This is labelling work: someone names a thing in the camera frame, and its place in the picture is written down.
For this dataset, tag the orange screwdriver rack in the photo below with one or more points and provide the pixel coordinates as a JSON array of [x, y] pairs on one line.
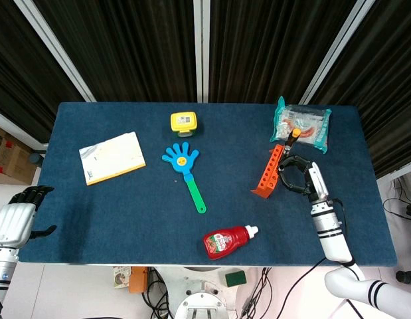
[[268, 176]]

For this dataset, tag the grey round container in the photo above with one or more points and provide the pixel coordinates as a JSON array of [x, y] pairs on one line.
[[36, 159]]

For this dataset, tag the teal clear snack packet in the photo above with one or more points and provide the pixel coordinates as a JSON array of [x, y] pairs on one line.
[[304, 123]]

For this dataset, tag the white metal frame post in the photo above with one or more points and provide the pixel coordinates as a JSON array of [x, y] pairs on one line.
[[52, 46], [338, 50], [202, 50]]

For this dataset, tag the small printed packet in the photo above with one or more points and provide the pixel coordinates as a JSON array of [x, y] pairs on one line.
[[121, 277]]

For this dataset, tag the brown cardboard box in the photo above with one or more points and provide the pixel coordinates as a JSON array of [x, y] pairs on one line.
[[12, 159]]

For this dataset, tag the blue green hand clapper toy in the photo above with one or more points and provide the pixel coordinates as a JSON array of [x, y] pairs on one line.
[[180, 161]]

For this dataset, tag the red ketchup bottle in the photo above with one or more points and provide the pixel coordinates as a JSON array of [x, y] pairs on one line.
[[225, 242]]

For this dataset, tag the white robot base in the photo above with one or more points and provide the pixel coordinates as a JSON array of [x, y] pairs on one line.
[[192, 282]]

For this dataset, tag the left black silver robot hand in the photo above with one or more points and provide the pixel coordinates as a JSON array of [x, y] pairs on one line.
[[14, 226]]

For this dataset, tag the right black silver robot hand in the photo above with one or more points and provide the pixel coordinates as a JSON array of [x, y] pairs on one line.
[[318, 182]]

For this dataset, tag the blue carpet table mat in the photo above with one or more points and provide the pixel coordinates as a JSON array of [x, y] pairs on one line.
[[125, 216]]

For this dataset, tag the white board with black edge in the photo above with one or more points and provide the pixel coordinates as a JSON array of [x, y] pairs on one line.
[[356, 310]]

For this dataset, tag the orange box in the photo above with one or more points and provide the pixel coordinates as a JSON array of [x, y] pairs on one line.
[[138, 280]]

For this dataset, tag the white yellow-edged notebook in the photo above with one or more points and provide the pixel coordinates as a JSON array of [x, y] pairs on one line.
[[112, 157]]

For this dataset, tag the black pleated curtain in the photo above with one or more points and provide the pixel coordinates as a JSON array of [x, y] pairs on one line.
[[19, 73], [387, 83], [125, 50], [265, 50]]

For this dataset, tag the black screwdriver with orange cap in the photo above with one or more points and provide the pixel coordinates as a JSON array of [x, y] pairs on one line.
[[292, 137]]

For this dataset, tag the green block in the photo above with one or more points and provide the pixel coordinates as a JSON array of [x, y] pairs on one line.
[[235, 278]]

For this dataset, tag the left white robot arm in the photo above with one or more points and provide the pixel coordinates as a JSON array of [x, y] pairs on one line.
[[2, 269]]

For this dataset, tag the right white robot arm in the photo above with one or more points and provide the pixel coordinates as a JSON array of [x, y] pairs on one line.
[[331, 239]]

